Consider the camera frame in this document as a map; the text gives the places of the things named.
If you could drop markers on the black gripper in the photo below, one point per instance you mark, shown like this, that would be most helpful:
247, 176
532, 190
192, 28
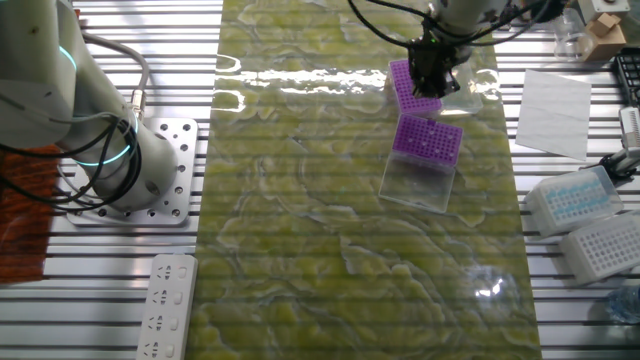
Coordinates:
432, 60

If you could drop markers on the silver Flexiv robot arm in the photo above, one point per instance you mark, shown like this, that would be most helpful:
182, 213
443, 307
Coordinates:
50, 75

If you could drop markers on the purple rack pipette tip box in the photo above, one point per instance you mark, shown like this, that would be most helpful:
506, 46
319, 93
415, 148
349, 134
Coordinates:
417, 106
410, 150

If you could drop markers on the blue tips pipette box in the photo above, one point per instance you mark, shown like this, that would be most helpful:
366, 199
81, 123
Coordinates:
575, 202

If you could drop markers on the white rack pipette tip box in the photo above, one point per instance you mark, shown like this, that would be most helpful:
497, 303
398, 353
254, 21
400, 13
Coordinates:
605, 247

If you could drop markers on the white paper sheet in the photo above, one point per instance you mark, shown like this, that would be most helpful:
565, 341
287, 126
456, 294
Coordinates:
552, 115

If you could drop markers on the clear glass beaker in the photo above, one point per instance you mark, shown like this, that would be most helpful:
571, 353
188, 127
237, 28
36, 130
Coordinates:
570, 40

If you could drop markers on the green marble pattern mat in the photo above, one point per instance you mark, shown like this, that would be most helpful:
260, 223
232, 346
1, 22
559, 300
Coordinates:
325, 225

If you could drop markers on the white box with knob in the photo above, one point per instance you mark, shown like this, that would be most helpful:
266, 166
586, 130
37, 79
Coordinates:
605, 10

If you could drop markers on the black keyboard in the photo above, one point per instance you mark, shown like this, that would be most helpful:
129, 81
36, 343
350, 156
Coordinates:
630, 75

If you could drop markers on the clear water bottle blue cap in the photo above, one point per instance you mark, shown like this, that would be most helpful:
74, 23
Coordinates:
625, 305

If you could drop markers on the white power strip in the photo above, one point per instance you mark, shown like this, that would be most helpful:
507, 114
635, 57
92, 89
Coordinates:
167, 305

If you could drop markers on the reddish brown wooden board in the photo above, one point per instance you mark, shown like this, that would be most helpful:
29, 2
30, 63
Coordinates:
25, 235

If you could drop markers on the small silver camera black mount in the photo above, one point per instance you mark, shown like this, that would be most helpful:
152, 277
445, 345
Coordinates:
631, 125

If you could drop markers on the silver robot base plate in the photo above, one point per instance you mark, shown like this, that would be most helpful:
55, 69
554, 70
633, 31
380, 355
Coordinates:
185, 150

